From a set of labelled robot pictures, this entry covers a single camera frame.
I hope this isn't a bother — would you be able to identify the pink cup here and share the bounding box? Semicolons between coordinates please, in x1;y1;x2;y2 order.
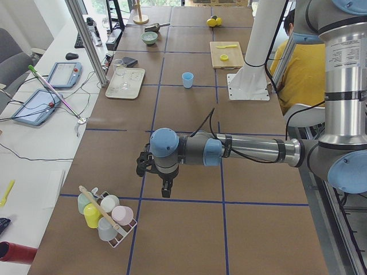
111;206;134;226

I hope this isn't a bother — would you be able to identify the light blue plastic cup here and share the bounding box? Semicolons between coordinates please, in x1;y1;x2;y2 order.
182;72;194;89

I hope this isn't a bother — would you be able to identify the black keyboard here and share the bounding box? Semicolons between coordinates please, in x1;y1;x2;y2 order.
74;34;84;49

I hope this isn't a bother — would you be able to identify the yellow lemon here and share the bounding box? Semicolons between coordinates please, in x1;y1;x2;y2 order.
206;18;217;28
216;17;222;26

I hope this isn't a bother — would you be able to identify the white chair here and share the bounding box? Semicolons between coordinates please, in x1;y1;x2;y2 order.
284;104;325;128

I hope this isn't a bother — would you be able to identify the wooden cutting board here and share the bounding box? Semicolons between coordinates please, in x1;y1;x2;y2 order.
210;41;244;69

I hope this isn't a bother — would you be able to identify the metal rod green tip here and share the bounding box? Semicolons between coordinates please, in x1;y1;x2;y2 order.
28;65;87;124

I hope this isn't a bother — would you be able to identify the teach pendant near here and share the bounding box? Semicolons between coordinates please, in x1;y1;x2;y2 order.
11;89;61;126

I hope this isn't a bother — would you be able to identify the black computer mouse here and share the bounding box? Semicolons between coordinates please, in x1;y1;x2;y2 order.
65;52;79;60

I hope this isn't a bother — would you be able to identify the wooden rack handle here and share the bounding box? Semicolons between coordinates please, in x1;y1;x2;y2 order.
79;186;119;231

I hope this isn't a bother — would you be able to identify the grey blue cup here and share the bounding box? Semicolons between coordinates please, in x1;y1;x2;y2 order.
97;217;118;241

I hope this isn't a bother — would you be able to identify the wooden cup stand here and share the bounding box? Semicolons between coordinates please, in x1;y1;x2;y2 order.
132;0;149;25

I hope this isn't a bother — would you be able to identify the grey office chair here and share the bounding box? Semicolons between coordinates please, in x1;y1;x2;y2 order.
1;28;34;96

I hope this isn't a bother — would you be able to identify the teach pendant far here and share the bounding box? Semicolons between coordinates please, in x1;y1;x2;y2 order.
47;62;82;89

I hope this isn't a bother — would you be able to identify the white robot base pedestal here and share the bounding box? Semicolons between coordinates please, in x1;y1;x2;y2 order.
227;0;288;101

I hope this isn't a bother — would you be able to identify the mint green cup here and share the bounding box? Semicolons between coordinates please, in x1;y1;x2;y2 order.
77;193;90;215

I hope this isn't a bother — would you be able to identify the clear wine glass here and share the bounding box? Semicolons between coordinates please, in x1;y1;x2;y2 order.
113;59;128;89

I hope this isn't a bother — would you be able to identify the yellow cup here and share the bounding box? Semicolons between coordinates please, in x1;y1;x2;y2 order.
83;203;102;229

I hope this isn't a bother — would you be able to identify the person in yellow shirt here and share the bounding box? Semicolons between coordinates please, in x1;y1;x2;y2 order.
269;10;326;116

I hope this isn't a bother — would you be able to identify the cream bear tray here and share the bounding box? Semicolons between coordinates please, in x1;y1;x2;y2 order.
105;68;145;100

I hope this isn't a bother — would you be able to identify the half lemon slice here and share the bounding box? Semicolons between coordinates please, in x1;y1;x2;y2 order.
220;54;229;61

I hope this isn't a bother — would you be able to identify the white wire cup rack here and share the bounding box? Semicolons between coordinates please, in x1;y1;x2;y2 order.
92;187;137;248

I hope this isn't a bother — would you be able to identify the steel ice scoop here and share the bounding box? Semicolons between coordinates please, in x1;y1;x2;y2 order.
144;22;170;32

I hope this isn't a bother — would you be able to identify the aluminium frame post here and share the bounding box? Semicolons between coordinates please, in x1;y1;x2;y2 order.
65;0;108;87

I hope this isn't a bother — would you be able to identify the green bowl of ice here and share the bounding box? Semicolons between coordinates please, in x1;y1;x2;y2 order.
141;32;158;45

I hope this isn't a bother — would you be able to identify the teach pendant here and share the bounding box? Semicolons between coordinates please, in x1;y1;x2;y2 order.
11;89;61;126
47;62;82;89

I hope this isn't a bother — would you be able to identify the dark grey folded cloth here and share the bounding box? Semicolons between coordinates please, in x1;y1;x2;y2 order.
122;57;138;68

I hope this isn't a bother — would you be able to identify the white cup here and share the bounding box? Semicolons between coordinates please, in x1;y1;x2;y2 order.
100;195;120;213

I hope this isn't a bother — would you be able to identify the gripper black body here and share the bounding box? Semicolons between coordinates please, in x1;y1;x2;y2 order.
136;144;179;179

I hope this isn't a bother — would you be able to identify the red cylinder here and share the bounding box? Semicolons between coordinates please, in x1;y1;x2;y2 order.
1;241;37;265

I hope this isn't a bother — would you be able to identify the yellow plastic knife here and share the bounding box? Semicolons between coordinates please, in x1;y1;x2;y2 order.
216;44;238;49

